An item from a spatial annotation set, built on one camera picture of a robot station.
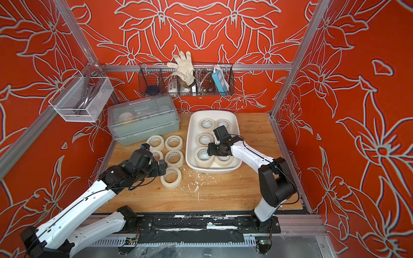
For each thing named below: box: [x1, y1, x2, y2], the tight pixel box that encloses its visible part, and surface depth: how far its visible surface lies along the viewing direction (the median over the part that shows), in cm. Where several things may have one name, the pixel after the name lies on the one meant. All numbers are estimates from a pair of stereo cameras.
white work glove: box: [166, 50, 196, 87], surface depth 90 cm
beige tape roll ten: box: [214, 155, 235, 167], surface depth 94 cm
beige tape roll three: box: [194, 146, 215, 169], surface depth 90 cm
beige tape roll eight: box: [164, 149, 184, 168], surface depth 97 cm
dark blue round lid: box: [146, 85, 159, 95], surface depth 99 cm
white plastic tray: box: [185, 110, 243, 174], surface depth 102 cm
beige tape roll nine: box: [171, 166, 183, 190], surface depth 87 cm
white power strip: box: [167, 80, 178, 97], surface depth 95 cm
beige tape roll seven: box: [146, 134, 165, 152], surface depth 103 cm
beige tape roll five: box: [198, 117, 215, 133], surface depth 113 cm
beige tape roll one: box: [164, 134, 183, 151], surface depth 102 cm
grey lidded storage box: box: [107, 95, 181, 147], surface depth 97 cm
